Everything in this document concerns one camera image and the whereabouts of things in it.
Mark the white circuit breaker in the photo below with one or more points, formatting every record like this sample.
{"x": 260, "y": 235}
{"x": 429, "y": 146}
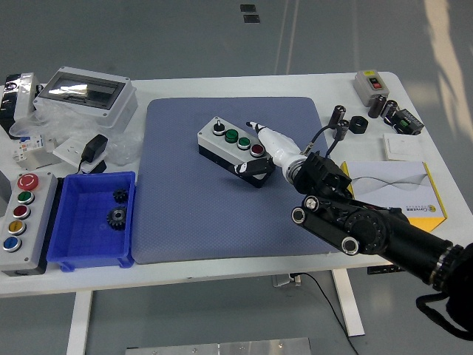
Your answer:
{"x": 31, "y": 144}

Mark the blue-grey table mat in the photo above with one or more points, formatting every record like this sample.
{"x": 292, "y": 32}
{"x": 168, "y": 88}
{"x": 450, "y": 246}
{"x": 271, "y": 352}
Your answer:
{"x": 207, "y": 214}

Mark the grey red-black switch box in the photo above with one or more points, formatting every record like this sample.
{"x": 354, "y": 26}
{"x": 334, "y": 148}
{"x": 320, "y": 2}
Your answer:
{"x": 366, "y": 88}

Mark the grey metal bracket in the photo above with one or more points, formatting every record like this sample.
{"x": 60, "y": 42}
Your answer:
{"x": 42, "y": 159}

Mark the black floor plate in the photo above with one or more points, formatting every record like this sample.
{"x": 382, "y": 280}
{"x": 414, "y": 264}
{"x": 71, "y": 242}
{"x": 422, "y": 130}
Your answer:
{"x": 251, "y": 19}
{"x": 248, "y": 8}

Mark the grey under-table bracket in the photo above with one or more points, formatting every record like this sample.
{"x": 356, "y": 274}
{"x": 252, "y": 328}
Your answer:
{"x": 282, "y": 281}

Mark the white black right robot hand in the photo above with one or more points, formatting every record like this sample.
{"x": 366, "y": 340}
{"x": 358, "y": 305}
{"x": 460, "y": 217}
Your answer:
{"x": 277, "y": 146}

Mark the grey enclosure with clear lid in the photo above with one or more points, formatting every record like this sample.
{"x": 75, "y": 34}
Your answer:
{"x": 118, "y": 111}

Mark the yellow white cardboard box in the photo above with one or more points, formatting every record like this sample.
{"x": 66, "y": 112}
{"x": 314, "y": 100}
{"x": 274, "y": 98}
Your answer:
{"x": 399, "y": 185}

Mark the grey five-button control box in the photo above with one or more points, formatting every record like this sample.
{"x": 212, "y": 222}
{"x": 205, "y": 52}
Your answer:
{"x": 31, "y": 255}

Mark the large black bevel gear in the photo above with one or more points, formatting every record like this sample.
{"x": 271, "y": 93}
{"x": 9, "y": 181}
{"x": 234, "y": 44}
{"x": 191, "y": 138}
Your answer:
{"x": 117, "y": 219}

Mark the white wall socket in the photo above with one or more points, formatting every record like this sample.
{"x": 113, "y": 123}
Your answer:
{"x": 68, "y": 149}

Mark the black hex nut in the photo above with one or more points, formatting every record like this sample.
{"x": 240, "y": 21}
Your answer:
{"x": 364, "y": 125}

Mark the black green terminal module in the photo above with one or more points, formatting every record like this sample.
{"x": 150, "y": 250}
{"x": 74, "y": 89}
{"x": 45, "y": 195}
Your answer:
{"x": 408, "y": 122}

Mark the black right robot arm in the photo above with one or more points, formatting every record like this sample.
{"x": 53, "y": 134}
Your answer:
{"x": 399, "y": 231}

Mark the blue plastic bin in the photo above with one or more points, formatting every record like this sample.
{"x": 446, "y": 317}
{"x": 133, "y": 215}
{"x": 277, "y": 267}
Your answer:
{"x": 88, "y": 244}

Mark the black table control panel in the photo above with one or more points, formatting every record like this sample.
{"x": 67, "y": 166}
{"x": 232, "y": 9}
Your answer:
{"x": 380, "y": 270}

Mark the small black bevel gear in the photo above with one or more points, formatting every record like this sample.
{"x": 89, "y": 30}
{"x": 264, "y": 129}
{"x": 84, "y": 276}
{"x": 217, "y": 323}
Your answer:
{"x": 120, "y": 196}

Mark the grey four-button control box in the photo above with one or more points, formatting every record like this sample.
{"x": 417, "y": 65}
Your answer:
{"x": 216, "y": 144}

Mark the black power adapter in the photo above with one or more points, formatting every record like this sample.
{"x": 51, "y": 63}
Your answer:
{"x": 94, "y": 148}

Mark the clear plastic bag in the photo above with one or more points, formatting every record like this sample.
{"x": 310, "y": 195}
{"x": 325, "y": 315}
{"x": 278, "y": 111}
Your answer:
{"x": 74, "y": 127}

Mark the white wall switch plate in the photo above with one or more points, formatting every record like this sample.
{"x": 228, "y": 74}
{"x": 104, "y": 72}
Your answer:
{"x": 403, "y": 147}

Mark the silver metal floor plate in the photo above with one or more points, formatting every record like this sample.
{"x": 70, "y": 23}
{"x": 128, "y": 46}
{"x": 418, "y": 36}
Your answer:
{"x": 221, "y": 347}

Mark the white and black device box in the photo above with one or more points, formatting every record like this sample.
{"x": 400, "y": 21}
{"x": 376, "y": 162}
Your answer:
{"x": 24, "y": 96}

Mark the white table leg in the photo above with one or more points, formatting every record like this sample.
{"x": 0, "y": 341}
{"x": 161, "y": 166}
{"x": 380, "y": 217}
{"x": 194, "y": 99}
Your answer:
{"x": 78, "y": 325}
{"x": 349, "y": 307}

